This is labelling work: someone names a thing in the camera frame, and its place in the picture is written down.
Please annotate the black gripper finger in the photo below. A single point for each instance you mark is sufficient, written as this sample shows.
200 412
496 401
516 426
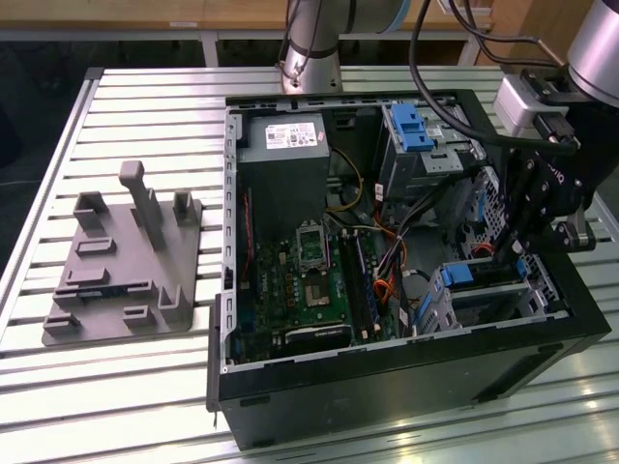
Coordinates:
520 193
539 237

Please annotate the hard disk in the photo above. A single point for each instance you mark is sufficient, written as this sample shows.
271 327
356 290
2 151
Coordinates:
459 275

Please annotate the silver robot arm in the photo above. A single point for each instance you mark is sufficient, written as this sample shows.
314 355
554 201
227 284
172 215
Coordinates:
314 58

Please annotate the grey disk bay cage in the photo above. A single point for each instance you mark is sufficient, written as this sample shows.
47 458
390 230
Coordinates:
488 293

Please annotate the grey optical drive cage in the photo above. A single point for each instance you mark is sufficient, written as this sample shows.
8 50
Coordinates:
421 169

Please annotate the blue drive latch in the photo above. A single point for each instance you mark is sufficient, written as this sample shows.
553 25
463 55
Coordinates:
411 128

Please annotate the CPU socket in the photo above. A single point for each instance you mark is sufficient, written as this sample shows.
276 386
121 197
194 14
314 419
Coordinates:
313 245

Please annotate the bronze chipset chip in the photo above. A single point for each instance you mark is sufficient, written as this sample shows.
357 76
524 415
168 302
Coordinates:
317 294

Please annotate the black PC case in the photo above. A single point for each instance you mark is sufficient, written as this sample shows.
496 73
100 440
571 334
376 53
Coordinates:
367 386

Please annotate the grey power supply unit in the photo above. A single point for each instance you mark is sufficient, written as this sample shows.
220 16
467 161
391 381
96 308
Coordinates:
283 179

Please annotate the black graphics card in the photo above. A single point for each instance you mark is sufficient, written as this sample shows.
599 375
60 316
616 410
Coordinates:
316 336

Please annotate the green motherboard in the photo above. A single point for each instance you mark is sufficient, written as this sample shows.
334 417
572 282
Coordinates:
285 285

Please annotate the grey parts rack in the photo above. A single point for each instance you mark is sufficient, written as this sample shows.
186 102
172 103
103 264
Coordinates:
126 270

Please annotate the green RAM stick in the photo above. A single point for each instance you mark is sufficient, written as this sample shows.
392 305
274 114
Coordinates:
104 292

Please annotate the black table corner cap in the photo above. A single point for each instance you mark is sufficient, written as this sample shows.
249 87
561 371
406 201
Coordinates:
94 73

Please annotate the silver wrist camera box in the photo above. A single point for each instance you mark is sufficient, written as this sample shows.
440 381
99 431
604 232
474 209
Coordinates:
515 106

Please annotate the wooden bench with white frame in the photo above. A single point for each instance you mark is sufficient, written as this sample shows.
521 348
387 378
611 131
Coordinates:
145 9

